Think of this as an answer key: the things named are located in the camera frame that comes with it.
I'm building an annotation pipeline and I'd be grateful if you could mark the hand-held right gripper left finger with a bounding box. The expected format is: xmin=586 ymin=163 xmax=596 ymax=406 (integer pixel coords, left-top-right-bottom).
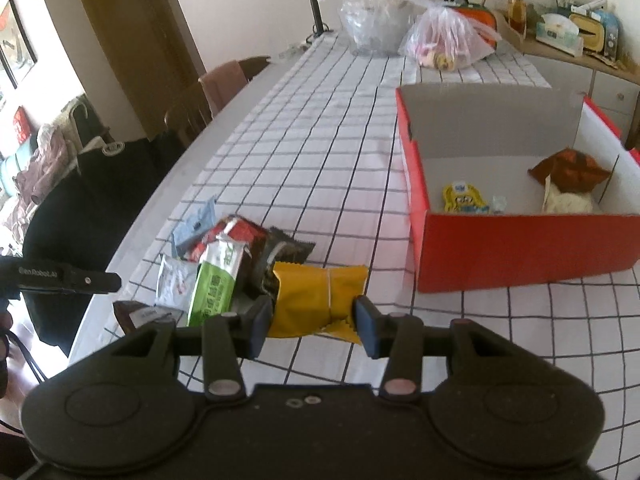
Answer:
xmin=112 ymin=296 xmax=275 ymax=402

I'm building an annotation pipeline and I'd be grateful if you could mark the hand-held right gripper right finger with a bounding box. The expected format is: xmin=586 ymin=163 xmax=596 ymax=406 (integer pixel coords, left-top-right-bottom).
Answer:
xmin=352 ymin=296 xmax=506 ymax=403

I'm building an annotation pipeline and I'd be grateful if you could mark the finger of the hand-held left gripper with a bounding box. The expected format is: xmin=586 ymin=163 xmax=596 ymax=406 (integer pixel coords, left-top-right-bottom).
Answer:
xmin=62 ymin=269 xmax=122 ymax=294

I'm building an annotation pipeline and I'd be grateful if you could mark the green snack packet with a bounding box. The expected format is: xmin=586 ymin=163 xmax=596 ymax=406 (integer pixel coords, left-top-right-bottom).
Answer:
xmin=186 ymin=240 xmax=251 ymax=328

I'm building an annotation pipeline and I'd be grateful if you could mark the yellow snack packet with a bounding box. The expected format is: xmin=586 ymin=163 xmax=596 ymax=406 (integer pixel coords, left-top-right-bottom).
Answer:
xmin=267 ymin=262 xmax=370 ymax=346

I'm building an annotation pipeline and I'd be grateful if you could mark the small brown bar packet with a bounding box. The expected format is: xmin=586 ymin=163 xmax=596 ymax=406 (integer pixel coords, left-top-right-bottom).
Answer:
xmin=114 ymin=301 xmax=183 ymax=335

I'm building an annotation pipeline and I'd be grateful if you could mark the dark brown snack packet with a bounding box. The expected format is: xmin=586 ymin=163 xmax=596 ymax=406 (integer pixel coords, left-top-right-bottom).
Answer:
xmin=235 ymin=227 xmax=316 ymax=311

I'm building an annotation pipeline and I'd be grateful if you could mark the white blue snack packet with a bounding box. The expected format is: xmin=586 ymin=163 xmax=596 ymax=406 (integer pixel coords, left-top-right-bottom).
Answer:
xmin=154 ymin=255 xmax=200 ymax=308

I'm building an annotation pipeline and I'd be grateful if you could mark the red snack packet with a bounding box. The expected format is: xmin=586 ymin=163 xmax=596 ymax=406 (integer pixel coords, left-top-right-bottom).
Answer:
xmin=187 ymin=215 xmax=271 ymax=266

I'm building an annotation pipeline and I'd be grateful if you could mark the light blue snack packet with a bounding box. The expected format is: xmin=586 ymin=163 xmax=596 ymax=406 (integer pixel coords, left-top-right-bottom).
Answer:
xmin=171 ymin=197 xmax=217 ymax=256

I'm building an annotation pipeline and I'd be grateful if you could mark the red cardboard box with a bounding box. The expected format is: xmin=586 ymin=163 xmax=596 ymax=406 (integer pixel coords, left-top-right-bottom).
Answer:
xmin=395 ymin=84 xmax=640 ymax=295

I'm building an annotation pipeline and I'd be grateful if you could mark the yellow cartoon packet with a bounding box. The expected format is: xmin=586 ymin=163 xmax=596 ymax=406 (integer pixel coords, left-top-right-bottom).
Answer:
xmin=441 ymin=182 xmax=490 ymax=215

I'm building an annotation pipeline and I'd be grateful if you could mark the cream leaf-print wrapper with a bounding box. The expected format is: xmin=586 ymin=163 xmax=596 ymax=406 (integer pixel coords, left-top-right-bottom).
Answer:
xmin=542 ymin=177 xmax=596 ymax=215

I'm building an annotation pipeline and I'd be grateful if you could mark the reddish brown shiny packet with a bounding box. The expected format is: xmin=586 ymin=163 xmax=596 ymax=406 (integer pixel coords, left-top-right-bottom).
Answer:
xmin=528 ymin=147 xmax=612 ymax=193

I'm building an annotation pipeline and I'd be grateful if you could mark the person's left hand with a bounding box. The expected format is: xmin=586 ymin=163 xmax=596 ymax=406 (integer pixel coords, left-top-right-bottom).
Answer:
xmin=0 ymin=310 xmax=12 ymax=396

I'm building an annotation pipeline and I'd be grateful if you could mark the black jacket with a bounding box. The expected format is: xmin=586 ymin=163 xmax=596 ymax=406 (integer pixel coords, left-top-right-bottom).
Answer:
xmin=22 ymin=135 xmax=186 ymax=356

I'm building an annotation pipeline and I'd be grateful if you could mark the pile of clothes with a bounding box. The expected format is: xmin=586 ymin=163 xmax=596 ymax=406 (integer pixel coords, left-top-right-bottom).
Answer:
xmin=12 ymin=125 xmax=69 ymax=202

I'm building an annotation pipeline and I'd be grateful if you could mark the wooden chair with cloth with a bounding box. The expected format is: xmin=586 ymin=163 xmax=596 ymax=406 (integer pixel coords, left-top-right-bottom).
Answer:
xmin=164 ymin=56 xmax=272 ymax=148

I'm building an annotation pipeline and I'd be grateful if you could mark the white checkered tablecloth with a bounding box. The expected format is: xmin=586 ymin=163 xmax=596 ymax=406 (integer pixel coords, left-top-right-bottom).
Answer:
xmin=107 ymin=30 xmax=640 ymax=480

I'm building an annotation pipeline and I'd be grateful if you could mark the pink cloth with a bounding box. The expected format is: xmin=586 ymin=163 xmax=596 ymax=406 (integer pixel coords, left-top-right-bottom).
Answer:
xmin=198 ymin=61 xmax=248 ymax=116

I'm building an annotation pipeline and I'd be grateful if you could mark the wooden door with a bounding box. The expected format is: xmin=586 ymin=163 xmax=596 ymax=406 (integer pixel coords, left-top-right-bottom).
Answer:
xmin=67 ymin=0 xmax=208 ymax=141

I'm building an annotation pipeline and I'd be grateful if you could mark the pink plastic bag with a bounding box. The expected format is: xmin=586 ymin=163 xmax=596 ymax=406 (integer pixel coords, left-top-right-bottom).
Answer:
xmin=397 ymin=2 xmax=503 ymax=71

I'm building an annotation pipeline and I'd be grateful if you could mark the clear plastic bag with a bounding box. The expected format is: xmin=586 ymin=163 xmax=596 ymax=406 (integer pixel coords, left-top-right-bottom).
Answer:
xmin=340 ymin=0 xmax=426 ymax=57

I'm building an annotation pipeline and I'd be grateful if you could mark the orange container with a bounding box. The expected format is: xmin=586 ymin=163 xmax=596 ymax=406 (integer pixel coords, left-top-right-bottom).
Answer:
xmin=452 ymin=2 xmax=497 ymax=31

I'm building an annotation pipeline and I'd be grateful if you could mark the grey wooden-top cabinet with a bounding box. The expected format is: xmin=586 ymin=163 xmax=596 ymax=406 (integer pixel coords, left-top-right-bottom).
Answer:
xmin=495 ymin=10 xmax=640 ymax=142

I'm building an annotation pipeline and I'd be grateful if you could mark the green white tissue box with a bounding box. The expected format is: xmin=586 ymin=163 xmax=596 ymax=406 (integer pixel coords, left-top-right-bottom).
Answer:
xmin=536 ymin=12 xmax=585 ymax=56

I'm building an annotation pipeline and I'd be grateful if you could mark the amber glass bottle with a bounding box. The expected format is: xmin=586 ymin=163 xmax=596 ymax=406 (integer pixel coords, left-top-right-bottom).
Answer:
xmin=506 ymin=0 xmax=527 ymax=33

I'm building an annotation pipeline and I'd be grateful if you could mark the yellow box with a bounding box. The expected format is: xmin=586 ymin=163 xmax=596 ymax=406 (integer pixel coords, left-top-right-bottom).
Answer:
xmin=567 ymin=10 xmax=608 ymax=51

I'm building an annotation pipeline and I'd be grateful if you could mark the blue printed box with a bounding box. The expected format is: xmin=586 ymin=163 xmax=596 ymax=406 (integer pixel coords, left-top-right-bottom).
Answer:
xmin=597 ymin=7 xmax=624 ymax=61

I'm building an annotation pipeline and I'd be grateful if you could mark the black cable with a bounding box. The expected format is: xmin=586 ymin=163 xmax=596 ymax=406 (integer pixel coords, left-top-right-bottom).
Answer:
xmin=9 ymin=332 xmax=51 ymax=387

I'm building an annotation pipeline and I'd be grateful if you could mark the framed wall picture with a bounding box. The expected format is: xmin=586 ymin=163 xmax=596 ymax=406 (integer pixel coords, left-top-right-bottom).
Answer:
xmin=0 ymin=0 xmax=38 ymax=88

